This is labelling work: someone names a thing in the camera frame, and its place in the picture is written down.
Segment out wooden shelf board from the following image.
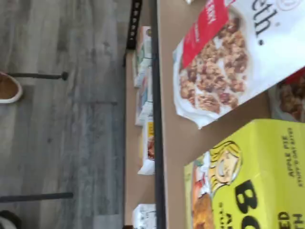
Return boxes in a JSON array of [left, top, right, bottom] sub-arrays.
[[123, 53, 157, 229], [156, 0, 305, 229]]

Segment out black metal shelf beam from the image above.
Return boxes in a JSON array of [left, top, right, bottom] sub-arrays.
[[149, 0, 167, 229]]

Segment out green oatmeal box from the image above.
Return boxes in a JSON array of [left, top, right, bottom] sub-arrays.
[[132, 25, 153, 88]]

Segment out white patterned box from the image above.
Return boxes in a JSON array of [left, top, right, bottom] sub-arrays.
[[132, 203, 157, 229]]

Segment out red label granola bag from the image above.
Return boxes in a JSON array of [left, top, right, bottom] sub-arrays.
[[172, 0, 305, 130]]

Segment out black perforated shelf post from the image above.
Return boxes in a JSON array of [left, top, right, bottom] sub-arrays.
[[122, 0, 144, 68]]

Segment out black stand leg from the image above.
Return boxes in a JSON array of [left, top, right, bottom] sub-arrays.
[[0, 191, 74, 203], [9, 71, 70, 82]]

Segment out yellow label granola box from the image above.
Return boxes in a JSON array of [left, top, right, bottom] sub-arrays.
[[137, 119, 156, 177]]

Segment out green Bobo's apple pie box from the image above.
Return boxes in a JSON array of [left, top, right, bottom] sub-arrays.
[[183, 118, 305, 229]]

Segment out purely elizabeth granola bag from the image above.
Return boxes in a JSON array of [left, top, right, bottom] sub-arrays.
[[268, 71, 305, 123]]

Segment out blue oatmeal box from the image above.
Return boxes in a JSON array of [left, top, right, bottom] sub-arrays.
[[134, 69, 153, 126]]

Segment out brown object white rim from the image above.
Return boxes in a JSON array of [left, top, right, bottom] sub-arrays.
[[0, 72, 23, 104]]

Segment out black and white object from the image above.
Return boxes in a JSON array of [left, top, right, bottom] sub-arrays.
[[0, 209, 22, 229]]

